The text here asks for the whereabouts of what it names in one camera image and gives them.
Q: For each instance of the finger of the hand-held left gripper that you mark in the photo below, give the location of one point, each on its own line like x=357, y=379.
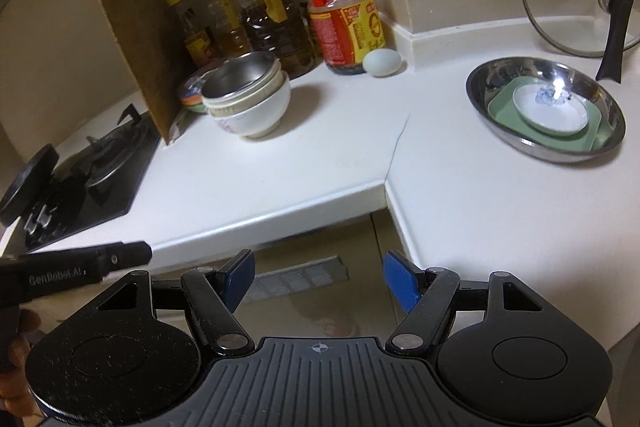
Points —
x=127, y=253

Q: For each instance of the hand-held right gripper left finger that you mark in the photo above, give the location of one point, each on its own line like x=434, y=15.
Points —
x=241, y=277

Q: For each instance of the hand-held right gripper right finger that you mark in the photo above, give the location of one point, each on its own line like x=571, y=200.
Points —
x=400, y=279

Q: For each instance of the white bowl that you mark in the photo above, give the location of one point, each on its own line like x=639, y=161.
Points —
x=260, y=123

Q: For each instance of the cream bowl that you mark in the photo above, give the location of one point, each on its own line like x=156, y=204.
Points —
x=274, y=89

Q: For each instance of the green square plate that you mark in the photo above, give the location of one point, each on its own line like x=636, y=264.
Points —
x=500, y=109

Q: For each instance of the steel bowl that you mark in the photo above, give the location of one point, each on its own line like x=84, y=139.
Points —
x=240, y=77

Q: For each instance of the large steel basin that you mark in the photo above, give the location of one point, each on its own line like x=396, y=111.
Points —
x=482, y=82

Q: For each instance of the small white plate blue print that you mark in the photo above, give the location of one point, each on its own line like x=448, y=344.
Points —
x=550, y=119

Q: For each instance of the person's left hand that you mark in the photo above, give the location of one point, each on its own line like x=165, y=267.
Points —
x=17, y=352

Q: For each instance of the grey floor vent grille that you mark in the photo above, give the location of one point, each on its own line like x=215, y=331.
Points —
x=300, y=279

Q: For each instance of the black gas stove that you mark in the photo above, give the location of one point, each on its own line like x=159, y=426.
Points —
x=115, y=177

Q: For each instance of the colourful striped bowl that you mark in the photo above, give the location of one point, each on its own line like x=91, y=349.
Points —
x=190, y=101

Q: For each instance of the pale egg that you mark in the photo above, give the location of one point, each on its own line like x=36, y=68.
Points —
x=382, y=62

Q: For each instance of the small sauce bottle yellow cap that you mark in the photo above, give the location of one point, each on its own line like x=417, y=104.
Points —
x=192, y=42

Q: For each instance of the wooden board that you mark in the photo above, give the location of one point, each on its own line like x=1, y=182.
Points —
x=130, y=7

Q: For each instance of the large dark oil bottle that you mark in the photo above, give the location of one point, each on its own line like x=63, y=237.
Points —
x=275, y=32

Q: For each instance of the clear oil bottle yellow cap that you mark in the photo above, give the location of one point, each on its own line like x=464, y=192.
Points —
x=225, y=17

